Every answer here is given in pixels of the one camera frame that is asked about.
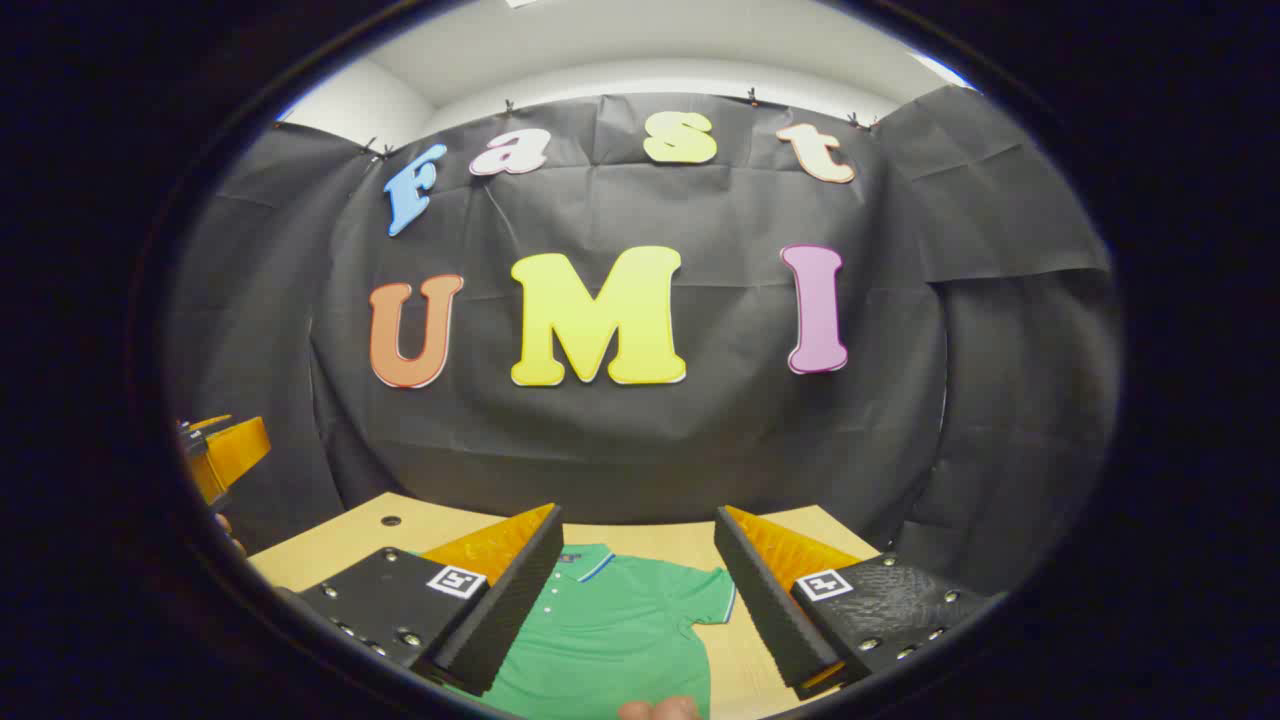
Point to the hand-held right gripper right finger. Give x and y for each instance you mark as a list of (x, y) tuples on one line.
[(765, 610)]

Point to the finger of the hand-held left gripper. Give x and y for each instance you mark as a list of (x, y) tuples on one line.
[(235, 452)]

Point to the green T-shirt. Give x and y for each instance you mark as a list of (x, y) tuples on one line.
[(620, 640)]

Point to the black backdrop cloth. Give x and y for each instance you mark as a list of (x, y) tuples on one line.
[(640, 440)]

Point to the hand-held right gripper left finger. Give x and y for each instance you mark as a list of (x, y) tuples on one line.
[(510, 610)]

